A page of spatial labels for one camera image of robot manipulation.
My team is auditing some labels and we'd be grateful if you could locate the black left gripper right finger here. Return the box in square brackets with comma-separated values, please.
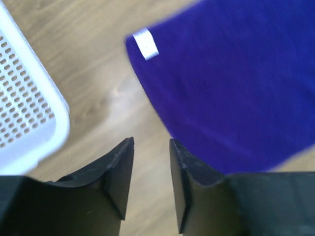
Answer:
[169, 139, 315, 236]

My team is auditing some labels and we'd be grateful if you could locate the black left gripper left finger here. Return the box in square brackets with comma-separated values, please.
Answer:
[0, 137, 134, 236]

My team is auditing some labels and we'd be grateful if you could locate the purple towel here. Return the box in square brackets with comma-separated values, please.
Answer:
[125, 0, 315, 174]

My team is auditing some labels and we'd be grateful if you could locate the white plastic basket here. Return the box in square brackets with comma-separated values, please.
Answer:
[0, 5, 70, 175]

